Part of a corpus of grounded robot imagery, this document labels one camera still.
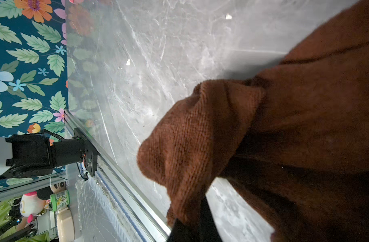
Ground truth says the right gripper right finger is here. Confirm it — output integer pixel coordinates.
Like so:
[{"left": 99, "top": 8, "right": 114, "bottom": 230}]
[{"left": 199, "top": 197, "right": 222, "bottom": 242}]

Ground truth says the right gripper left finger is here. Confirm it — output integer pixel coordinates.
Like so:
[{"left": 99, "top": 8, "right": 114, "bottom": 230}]
[{"left": 167, "top": 219, "right": 191, "bottom": 242}]

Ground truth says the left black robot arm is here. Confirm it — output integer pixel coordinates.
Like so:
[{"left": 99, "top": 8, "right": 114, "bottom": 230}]
[{"left": 0, "top": 134, "right": 84, "bottom": 179}]

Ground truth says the brown cloth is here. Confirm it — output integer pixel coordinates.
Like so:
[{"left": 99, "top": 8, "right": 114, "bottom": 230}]
[{"left": 137, "top": 1, "right": 369, "bottom": 242}]

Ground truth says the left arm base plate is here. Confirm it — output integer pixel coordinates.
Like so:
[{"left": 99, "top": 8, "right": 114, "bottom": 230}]
[{"left": 74, "top": 128, "right": 99, "bottom": 176}]

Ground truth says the green labelled bottle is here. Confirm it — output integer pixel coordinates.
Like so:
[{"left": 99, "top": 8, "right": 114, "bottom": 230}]
[{"left": 49, "top": 190, "right": 70, "bottom": 211}]

